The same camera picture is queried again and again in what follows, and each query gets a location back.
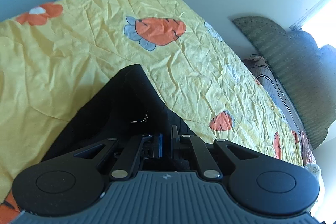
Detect window with white frame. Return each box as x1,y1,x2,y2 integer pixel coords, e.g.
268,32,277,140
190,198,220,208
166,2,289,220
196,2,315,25
290,0,335,49

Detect black pants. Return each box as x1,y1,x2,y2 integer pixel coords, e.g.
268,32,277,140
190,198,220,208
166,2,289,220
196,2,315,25
42,64,194,161

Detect striped grey pillow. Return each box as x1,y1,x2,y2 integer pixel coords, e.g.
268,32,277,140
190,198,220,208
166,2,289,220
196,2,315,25
243,55,305,143

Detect green upholstered headboard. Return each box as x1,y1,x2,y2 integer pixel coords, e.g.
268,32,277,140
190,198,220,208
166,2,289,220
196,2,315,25
232,16,335,148

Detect yellow carrot print quilt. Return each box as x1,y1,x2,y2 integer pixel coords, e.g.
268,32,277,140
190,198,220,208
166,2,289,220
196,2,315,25
1,0,303,199

